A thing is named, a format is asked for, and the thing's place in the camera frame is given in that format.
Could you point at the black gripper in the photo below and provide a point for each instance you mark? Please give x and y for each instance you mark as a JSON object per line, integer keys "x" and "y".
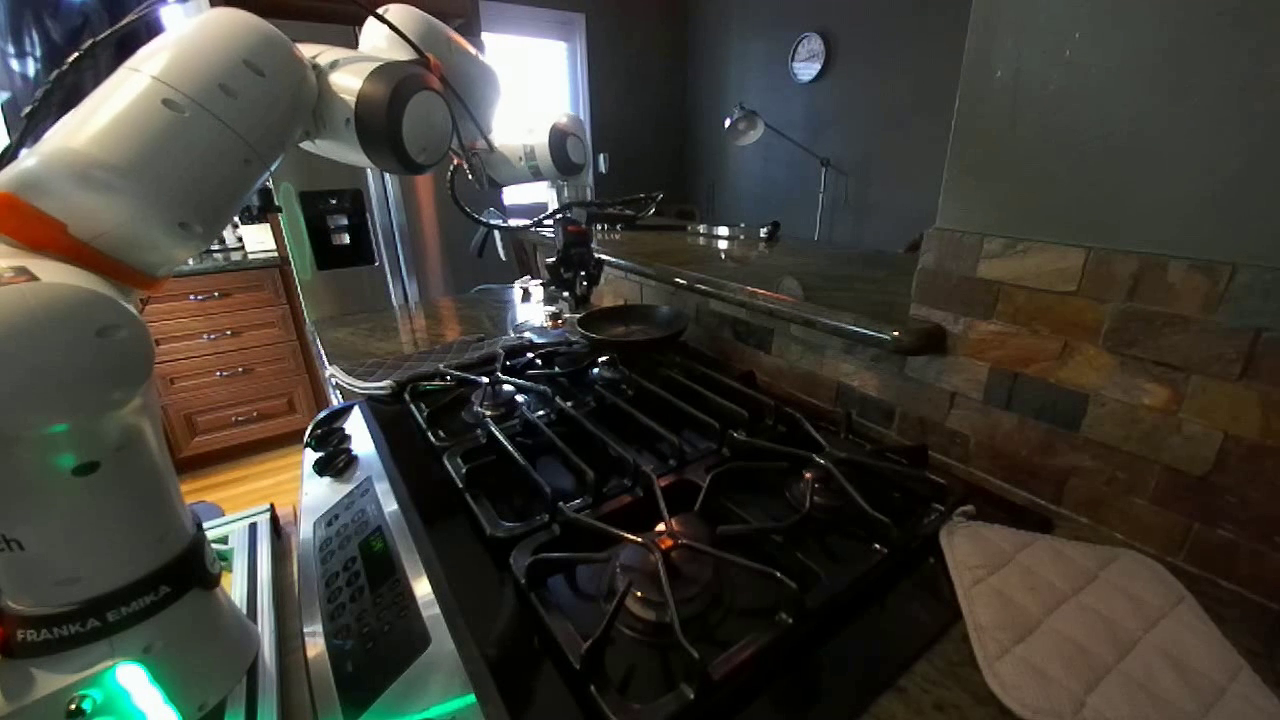
{"x": 576, "y": 244}

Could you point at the dark frying pan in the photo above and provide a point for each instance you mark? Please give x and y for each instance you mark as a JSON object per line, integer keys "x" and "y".
{"x": 635, "y": 324}

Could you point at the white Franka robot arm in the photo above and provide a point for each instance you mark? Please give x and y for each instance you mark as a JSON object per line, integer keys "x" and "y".
{"x": 174, "y": 147}

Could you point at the black gas stove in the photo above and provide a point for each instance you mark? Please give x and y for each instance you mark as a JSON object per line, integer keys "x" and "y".
{"x": 655, "y": 522}

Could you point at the black stove knob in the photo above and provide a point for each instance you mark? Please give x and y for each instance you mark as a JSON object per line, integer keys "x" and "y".
{"x": 338, "y": 461}
{"x": 326, "y": 426}

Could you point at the silver stove control panel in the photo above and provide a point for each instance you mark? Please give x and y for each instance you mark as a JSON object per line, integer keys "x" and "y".
{"x": 365, "y": 584}

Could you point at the stainless steel refrigerator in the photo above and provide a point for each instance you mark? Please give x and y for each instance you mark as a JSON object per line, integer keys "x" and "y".
{"x": 406, "y": 235}

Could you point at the metal desk lamp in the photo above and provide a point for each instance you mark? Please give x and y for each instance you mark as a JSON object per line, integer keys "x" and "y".
{"x": 784, "y": 142}

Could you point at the wooden drawer cabinet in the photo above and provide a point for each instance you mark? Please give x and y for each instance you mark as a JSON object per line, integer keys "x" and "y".
{"x": 227, "y": 365}

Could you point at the beige quilted pot holder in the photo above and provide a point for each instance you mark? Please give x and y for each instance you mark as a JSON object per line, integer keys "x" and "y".
{"x": 1085, "y": 627}

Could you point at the black wall switch plate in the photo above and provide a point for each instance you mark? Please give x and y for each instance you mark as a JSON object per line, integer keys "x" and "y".
{"x": 334, "y": 226}

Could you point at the round wall clock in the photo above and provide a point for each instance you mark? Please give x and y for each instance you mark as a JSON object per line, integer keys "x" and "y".
{"x": 805, "y": 56}

